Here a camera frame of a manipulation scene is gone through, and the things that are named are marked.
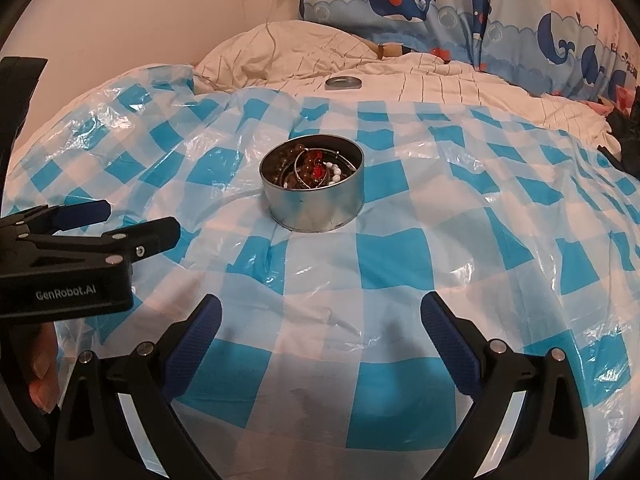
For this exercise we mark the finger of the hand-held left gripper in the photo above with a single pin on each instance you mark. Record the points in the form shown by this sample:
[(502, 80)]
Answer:
[(82, 212), (150, 235)]

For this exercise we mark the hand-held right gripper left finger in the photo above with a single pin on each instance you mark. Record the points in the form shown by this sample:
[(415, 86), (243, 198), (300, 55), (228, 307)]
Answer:
[(197, 345)]

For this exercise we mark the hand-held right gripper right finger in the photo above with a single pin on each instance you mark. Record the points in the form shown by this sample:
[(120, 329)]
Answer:
[(450, 347)]

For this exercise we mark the silver bangle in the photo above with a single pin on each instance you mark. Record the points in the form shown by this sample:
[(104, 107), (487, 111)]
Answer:
[(296, 167)]

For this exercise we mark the round metal tin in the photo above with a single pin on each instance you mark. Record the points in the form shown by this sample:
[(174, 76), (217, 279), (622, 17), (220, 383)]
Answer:
[(315, 210)]

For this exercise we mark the person's left hand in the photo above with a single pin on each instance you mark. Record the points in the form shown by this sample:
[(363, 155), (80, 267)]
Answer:
[(44, 360)]

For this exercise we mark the blue checked plastic sheet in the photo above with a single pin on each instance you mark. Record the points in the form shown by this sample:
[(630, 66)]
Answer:
[(400, 260)]

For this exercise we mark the white striped quilt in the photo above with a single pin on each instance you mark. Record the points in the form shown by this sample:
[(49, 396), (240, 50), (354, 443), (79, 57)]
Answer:
[(310, 55)]

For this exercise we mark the round metal tin lid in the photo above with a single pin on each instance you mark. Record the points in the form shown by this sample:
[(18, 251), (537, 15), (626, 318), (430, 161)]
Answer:
[(342, 83)]

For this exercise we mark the black clothing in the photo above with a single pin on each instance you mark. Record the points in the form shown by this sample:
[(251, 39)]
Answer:
[(631, 135)]

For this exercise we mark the pink cloth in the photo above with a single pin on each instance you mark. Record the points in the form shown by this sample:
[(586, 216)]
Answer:
[(612, 100)]

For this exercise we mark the whale print curtain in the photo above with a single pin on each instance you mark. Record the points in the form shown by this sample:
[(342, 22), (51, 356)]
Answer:
[(425, 10)]

